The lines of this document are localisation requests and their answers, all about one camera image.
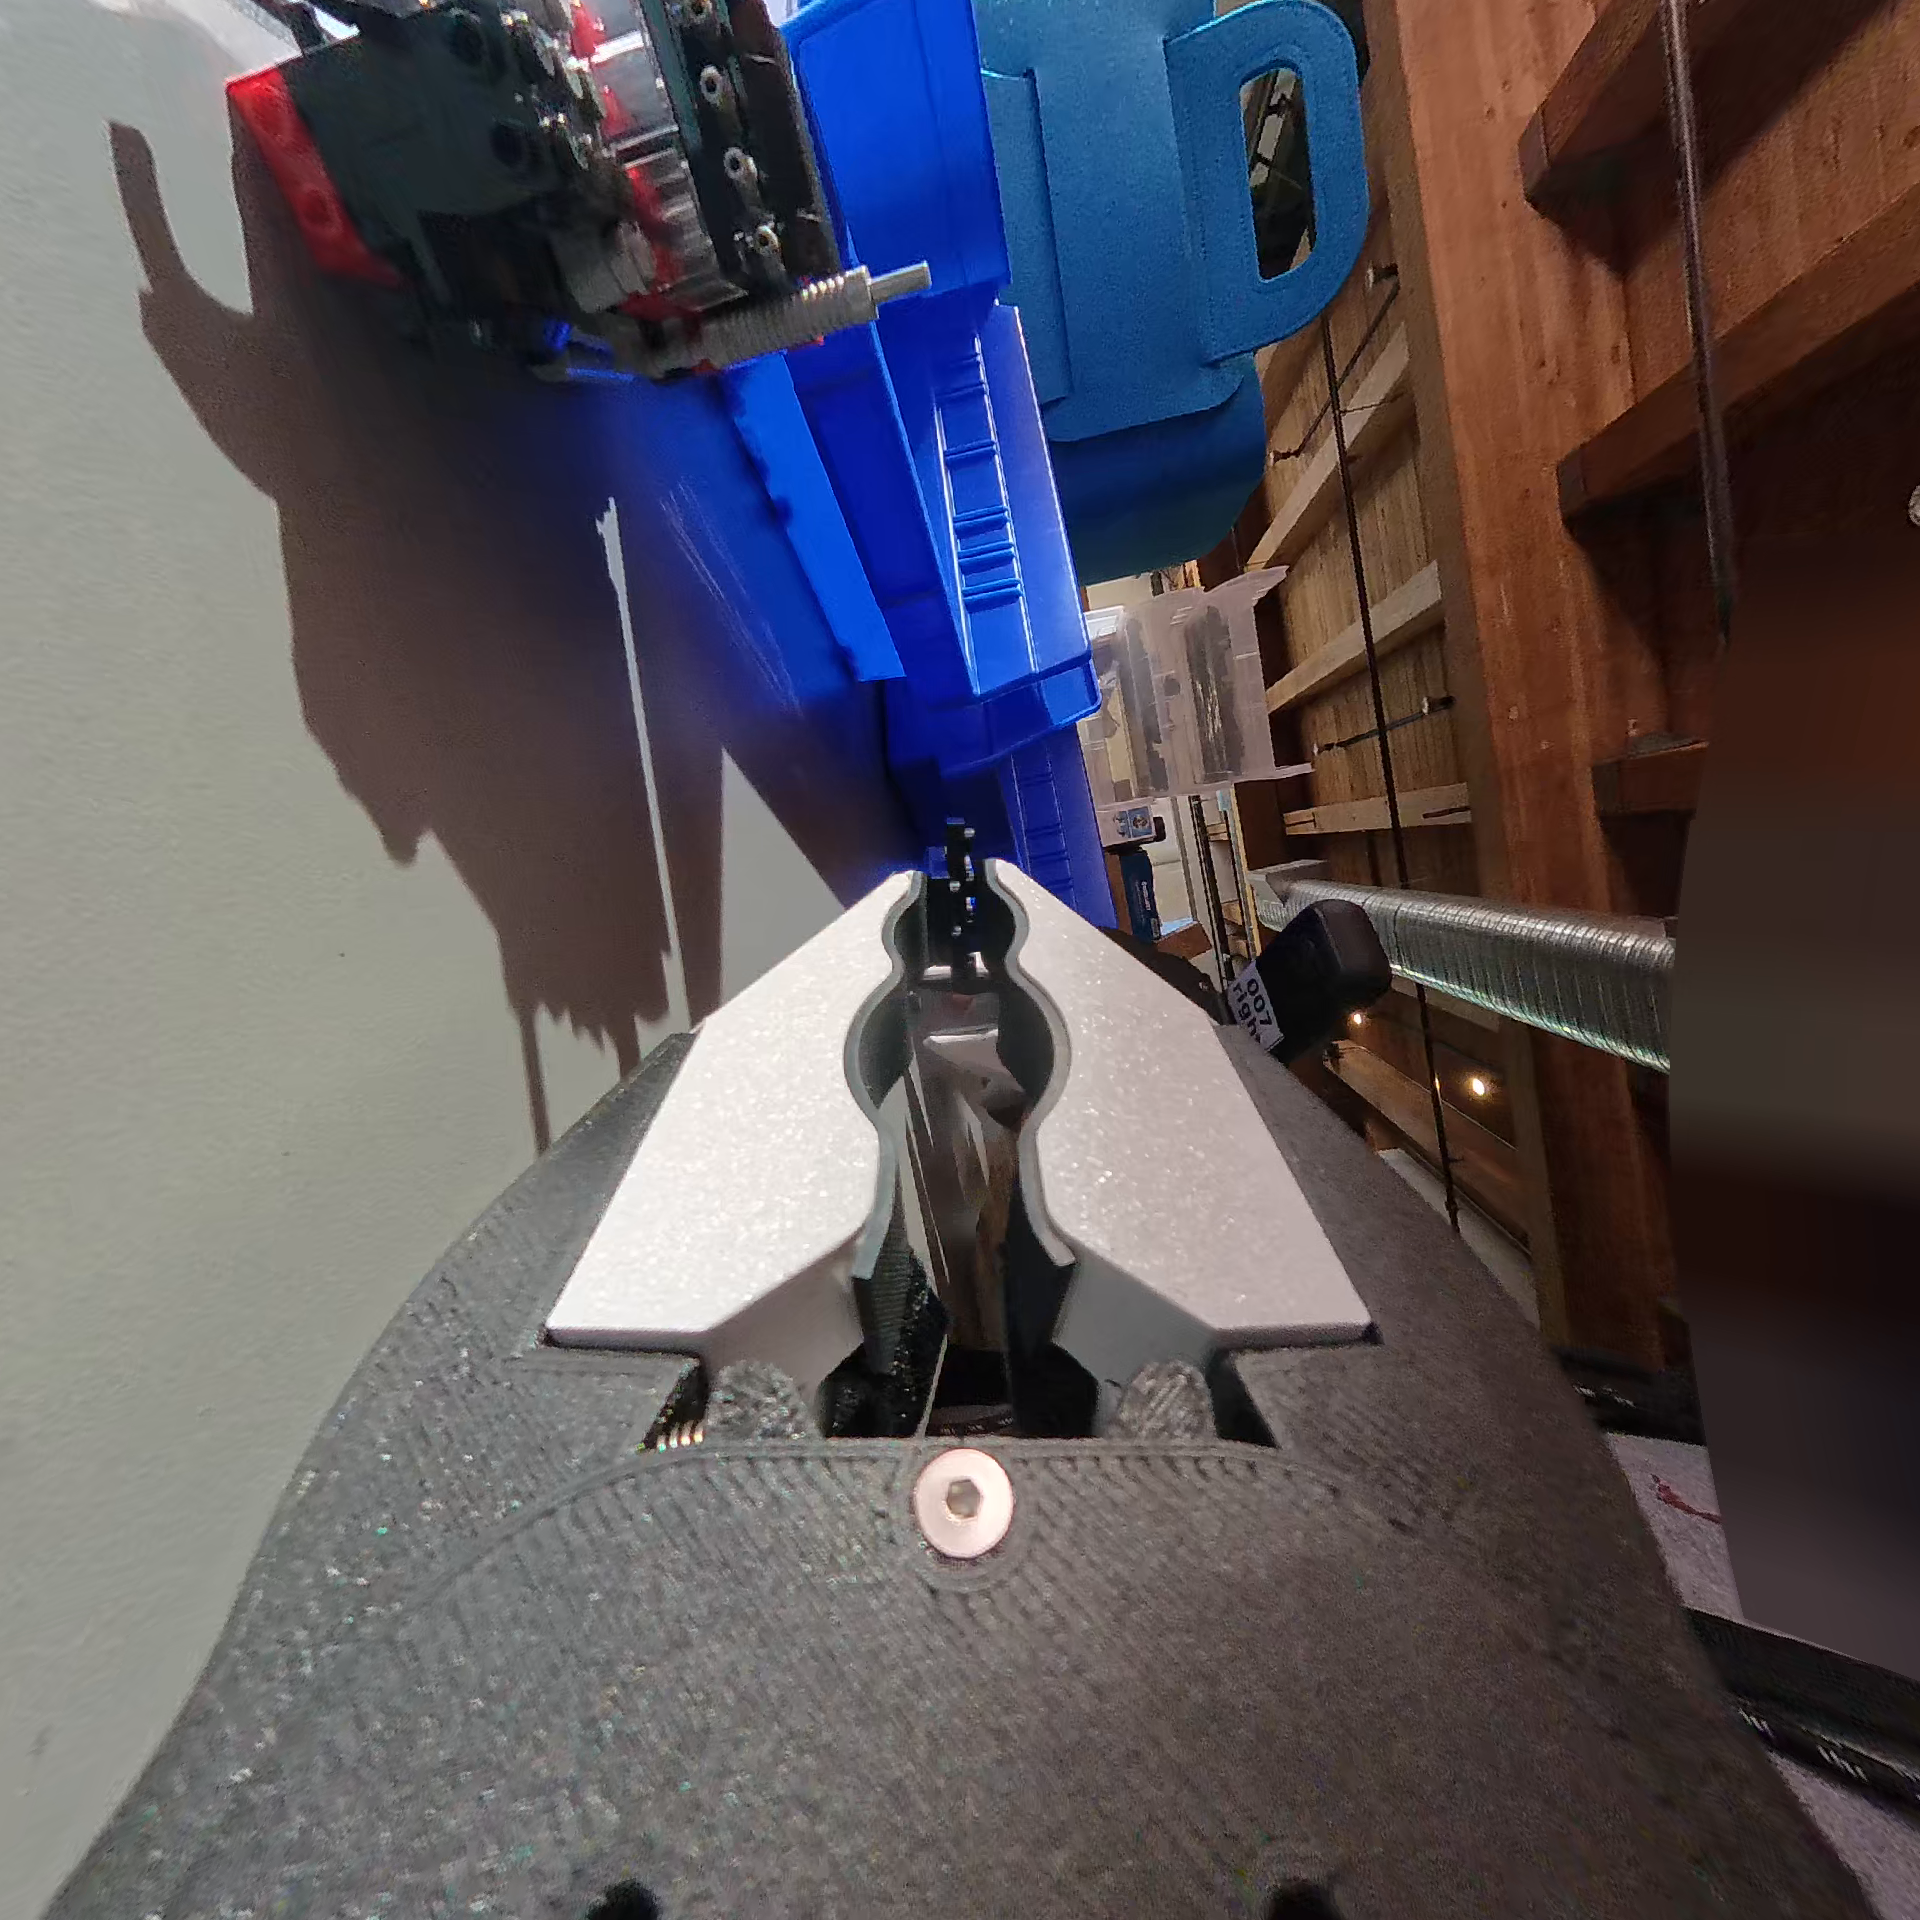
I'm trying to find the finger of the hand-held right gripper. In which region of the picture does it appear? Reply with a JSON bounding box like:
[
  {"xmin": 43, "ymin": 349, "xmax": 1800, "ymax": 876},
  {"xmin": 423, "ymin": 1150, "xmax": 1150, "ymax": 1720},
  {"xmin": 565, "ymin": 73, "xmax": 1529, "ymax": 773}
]
[{"xmin": 901, "ymin": 982, "xmax": 1039, "ymax": 1337}]

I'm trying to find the blue felt bag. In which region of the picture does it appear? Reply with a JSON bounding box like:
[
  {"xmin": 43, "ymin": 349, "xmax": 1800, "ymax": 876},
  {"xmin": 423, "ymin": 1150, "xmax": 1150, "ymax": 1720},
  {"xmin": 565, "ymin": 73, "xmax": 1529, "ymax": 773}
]
[{"xmin": 976, "ymin": 0, "xmax": 1368, "ymax": 579}]

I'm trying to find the metal ventilation duct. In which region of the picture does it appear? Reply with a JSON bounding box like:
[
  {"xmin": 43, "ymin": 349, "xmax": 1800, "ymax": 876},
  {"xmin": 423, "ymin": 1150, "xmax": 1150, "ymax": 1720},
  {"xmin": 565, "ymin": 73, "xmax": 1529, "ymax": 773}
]
[{"xmin": 1252, "ymin": 861, "xmax": 1679, "ymax": 1073}]

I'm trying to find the black brick assembly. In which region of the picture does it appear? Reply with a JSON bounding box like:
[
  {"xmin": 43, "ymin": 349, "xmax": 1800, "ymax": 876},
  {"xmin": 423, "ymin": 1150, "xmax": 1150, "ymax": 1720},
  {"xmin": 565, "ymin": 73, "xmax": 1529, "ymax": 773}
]
[{"xmin": 920, "ymin": 815, "xmax": 992, "ymax": 992}]

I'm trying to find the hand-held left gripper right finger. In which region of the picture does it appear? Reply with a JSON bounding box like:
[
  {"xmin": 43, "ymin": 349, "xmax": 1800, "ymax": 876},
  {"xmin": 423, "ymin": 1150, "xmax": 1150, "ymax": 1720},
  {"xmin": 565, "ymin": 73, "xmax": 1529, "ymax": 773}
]
[{"xmin": 983, "ymin": 857, "xmax": 1383, "ymax": 1432}]

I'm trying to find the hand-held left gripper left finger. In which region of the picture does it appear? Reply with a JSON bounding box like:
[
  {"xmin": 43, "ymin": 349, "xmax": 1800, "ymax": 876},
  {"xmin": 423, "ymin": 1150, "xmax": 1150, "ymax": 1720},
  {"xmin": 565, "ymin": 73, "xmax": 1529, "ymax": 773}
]
[{"xmin": 544, "ymin": 865, "xmax": 951, "ymax": 1432}]

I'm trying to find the toy brick truck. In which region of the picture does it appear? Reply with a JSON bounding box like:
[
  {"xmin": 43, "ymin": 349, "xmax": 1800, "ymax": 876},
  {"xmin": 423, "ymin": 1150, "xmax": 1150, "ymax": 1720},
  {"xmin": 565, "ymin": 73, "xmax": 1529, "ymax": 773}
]
[{"xmin": 223, "ymin": 0, "xmax": 933, "ymax": 384}]

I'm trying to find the clear plastic storage box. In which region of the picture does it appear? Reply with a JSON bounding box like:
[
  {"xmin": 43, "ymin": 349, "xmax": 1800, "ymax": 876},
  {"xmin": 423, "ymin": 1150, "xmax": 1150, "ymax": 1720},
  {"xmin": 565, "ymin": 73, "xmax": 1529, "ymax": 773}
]
[{"xmin": 1088, "ymin": 568, "xmax": 1315, "ymax": 812}]

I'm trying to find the blue plastic bin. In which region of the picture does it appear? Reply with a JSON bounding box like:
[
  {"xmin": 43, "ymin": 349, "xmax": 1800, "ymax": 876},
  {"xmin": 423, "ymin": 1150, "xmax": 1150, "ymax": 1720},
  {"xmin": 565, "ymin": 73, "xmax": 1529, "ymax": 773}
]
[
  {"xmin": 719, "ymin": 0, "xmax": 1104, "ymax": 735},
  {"xmin": 884, "ymin": 703, "xmax": 1120, "ymax": 933}
]

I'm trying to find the black patterned cord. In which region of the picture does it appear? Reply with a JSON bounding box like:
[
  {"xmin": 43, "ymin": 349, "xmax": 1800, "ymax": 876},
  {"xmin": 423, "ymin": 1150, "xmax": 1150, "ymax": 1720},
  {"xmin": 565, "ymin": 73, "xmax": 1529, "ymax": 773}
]
[{"xmin": 1686, "ymin": 1606, "xmax": 1920, "ymax": 1779}]

